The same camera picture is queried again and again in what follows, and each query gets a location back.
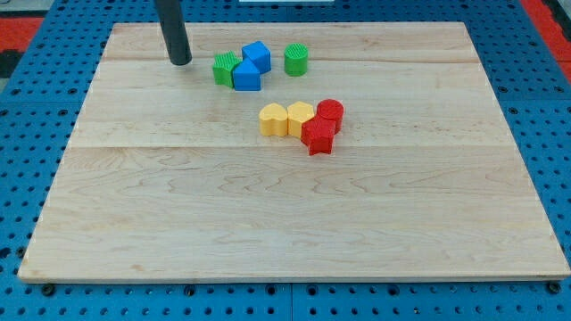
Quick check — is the red star block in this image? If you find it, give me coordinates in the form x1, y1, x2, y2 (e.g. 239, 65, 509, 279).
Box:
301, 116, 335, 155

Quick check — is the green cylinder block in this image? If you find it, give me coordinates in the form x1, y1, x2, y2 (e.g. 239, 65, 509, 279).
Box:
284, 43, 309, 77

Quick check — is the blue cube block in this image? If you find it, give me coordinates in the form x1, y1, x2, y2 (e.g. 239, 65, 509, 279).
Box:
242, 41, 271, 74

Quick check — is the yellow hexagon block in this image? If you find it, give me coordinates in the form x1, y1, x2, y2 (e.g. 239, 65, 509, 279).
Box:
286, 101, 315, 138

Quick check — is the green star block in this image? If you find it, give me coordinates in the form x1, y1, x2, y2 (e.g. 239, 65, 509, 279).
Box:
212, 51, 241, 88

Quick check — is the yellow heart block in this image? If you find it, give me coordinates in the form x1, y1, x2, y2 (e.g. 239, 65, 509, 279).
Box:
259, 103, 288, 136

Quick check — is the blue triangle block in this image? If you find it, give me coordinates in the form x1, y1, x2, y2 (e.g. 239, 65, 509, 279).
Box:
232, 59, 261, 91

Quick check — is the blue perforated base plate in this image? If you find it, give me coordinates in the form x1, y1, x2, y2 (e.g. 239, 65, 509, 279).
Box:
1, 0, 570, 320

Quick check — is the red cylinder block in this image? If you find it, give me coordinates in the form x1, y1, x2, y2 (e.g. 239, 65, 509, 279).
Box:
317, 99, 344, 134

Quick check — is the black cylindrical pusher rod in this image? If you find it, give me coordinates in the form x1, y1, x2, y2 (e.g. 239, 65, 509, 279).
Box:
154, 0, 192, 66

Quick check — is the wooden board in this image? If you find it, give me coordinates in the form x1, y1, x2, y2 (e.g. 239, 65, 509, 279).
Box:
18, 22, 570, 284

